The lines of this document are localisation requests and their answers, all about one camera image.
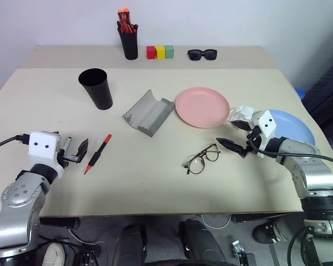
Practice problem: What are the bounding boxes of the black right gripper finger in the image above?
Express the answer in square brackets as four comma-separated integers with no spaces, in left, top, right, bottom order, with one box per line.
[216,137,247,159]
[230,119,252,132]

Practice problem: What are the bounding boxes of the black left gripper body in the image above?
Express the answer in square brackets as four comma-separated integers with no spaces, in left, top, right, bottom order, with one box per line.
[56,149,83,168]

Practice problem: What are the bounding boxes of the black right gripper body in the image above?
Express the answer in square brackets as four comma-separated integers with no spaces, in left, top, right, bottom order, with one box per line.
[242,125,264,159]

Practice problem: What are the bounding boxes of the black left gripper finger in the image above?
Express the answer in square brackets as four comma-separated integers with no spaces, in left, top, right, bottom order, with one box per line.
[75,138,90,164]
[52,131,67,153]

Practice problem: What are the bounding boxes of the crumpled silver foil ball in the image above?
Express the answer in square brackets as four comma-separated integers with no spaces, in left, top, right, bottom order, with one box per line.
[228,105,255,123]

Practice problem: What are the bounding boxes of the red and black pen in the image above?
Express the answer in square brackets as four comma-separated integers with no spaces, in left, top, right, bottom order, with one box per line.
[83,134,113,176]

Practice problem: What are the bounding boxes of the tortoiseshell clear eyeglasses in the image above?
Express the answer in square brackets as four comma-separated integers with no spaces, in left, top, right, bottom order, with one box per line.
[183,143,221,176]

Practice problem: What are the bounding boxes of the pink plate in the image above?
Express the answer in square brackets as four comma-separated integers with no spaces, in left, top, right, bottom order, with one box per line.
[174,86,231,129]

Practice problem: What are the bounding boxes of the blue plate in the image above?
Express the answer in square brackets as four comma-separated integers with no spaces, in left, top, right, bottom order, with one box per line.
[267,109,316,147]

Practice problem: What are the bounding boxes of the black plastic cup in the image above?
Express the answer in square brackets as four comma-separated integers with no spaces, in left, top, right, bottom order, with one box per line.
[78,68,114,111]

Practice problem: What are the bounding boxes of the grey folded cloth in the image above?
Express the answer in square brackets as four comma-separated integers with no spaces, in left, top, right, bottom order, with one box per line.
[122,89,175,137]

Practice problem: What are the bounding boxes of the black sunglasses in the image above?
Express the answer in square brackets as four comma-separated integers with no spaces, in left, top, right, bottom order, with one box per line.
[187,48,219,62]

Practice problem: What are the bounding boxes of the black shoe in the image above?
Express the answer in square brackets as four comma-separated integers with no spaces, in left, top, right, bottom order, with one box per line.
[251,222,281,245]

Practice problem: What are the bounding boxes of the white shoe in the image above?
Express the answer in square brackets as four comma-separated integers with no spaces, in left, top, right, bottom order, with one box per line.
[41,242,66,266]

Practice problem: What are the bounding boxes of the dark rounded shape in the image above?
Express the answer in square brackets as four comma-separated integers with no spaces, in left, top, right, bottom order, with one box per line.
[178,218,226,266]
[113,222,148,266]

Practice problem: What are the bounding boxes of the yellow block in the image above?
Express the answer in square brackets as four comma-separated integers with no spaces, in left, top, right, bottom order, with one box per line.
[155,45,167,60]

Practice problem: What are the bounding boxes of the black pen holder cup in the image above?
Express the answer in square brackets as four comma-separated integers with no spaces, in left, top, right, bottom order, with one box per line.
[117,23,140,60]

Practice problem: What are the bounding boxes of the red block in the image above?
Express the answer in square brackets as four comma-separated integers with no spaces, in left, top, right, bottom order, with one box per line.
[145,45,157,60]

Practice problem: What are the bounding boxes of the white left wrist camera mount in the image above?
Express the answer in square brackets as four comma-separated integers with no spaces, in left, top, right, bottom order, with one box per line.
[28,131,65,179]

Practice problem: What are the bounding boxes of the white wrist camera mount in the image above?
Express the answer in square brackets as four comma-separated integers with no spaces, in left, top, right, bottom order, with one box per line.
[28,131,65,179]
[250,109,279,145]

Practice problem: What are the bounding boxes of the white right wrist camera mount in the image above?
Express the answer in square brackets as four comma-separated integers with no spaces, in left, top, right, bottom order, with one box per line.
[250,109,279,145]

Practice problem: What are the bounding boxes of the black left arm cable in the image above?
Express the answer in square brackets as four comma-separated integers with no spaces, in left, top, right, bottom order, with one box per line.
[0,134,31,155]

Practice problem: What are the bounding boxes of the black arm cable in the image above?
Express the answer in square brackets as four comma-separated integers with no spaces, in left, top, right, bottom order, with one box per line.
[248,132,333,171]
[0,134,31,155]

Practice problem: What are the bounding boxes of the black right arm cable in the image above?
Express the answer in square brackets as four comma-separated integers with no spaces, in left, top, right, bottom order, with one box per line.
[248,132,333,171]

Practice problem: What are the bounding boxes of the black table frame bar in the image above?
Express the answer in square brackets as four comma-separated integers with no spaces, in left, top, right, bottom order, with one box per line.
[39,217,82,230]

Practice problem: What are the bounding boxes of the white floor cable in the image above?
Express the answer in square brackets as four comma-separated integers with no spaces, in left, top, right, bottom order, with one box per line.
[200,213,231,230]

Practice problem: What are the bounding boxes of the metal clamp bracket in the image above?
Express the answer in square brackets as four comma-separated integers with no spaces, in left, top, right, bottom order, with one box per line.
[231,239,256,266]

